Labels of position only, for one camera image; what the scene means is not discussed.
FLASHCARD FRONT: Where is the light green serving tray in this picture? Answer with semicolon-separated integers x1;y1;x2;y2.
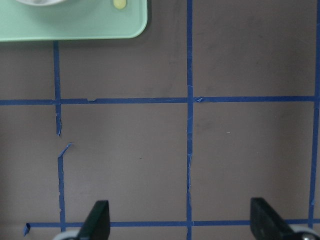
0;0;148;42

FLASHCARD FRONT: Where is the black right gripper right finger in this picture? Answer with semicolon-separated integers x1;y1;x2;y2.
250;197;295;240

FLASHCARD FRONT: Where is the yellow plastic fork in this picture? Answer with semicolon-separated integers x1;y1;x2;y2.
113;0;127;10

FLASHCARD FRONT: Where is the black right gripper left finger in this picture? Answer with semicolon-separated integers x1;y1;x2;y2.
77;200;111;240

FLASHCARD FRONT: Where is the white round bowl plate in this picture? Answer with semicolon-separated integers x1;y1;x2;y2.
16;0;66;7

